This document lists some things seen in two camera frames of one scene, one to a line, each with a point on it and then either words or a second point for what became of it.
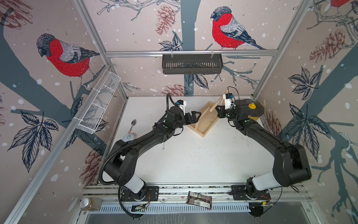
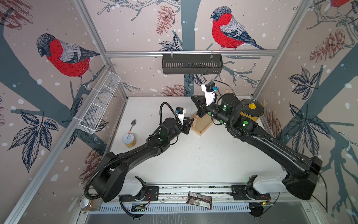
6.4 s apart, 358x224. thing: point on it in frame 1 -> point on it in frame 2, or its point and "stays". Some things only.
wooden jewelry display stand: (208, 118) stays
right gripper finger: (221, 112) -> (199, 101)
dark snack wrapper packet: (196, 199) stays
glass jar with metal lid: (90, 203) stays
